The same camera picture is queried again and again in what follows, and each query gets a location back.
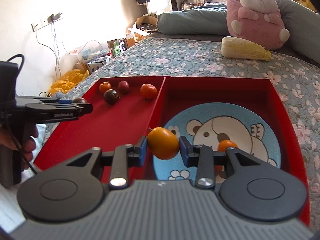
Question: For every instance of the white wall power strip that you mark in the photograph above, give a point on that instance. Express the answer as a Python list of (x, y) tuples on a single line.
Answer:
[(41, 24)]

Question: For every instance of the napa cabbage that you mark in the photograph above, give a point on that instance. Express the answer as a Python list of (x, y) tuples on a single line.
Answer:
[(243, 48)]

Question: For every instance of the dark brown cherry tomato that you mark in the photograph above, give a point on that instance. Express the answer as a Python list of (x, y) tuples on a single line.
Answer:
[(80, 100)]

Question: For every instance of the large orange mandarin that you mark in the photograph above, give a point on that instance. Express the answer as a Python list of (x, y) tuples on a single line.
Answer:
[(148, 91)]

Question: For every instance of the dark red cherry tomato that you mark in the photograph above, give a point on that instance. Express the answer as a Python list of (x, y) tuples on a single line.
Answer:
[(123, 87)]

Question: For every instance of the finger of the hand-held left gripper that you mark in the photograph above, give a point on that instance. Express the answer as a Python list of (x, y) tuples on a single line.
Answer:
[(85, 109), (63, 102)]

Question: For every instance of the red box tray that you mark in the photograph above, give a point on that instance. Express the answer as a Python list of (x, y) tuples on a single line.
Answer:
[(187, 60)]

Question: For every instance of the grey-blue long pillow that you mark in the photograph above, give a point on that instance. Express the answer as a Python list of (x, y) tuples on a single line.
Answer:
[(190, 21)]

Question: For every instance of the white printed carton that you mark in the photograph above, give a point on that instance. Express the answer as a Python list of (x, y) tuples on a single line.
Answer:
[(98, 65)]

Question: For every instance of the round orange mandarin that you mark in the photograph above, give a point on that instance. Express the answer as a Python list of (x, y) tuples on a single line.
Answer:
[(226, 145)]

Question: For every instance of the green and white carton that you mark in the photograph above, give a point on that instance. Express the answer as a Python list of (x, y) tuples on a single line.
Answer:
[(117, 48)]

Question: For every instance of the red box lid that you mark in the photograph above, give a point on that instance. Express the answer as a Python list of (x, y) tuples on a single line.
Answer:
[(112, 125)]

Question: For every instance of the dark purple cherry tomato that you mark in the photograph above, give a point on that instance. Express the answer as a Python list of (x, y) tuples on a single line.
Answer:
[(111, 96)]

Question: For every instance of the open brown cardboard box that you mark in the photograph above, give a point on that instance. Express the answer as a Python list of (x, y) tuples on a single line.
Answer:
[(146, 21)]

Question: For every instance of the clear plastic container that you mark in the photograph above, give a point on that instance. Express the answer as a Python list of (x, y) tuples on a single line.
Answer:
[(95, 53)]

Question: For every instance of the small orange cherry tomato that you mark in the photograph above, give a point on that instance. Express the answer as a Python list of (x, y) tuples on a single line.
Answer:
[(105, 87)]

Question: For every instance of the oval orange kumquat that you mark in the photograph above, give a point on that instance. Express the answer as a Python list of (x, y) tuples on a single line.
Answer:
[(163, 143)]

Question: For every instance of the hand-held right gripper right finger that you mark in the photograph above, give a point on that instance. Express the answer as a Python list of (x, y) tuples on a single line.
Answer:
[(184, 153)]

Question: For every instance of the blue bear print plate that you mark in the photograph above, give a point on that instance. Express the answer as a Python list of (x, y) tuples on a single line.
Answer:
[(186, 116)]

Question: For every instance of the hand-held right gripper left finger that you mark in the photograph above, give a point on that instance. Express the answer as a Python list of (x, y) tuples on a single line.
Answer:
[(142, 152)]

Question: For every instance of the pink rabbit plush toy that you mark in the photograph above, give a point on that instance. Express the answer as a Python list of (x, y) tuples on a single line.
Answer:
[(255, 17)]

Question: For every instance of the person's left hand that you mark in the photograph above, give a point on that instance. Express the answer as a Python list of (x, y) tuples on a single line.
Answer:
[(30, 150)]

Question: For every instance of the yellow plastic bag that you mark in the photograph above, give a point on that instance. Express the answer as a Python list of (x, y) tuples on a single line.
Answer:
[(70, 78)]

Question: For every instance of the small brown cardboard box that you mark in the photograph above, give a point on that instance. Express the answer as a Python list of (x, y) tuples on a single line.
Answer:
[(133, 38)]

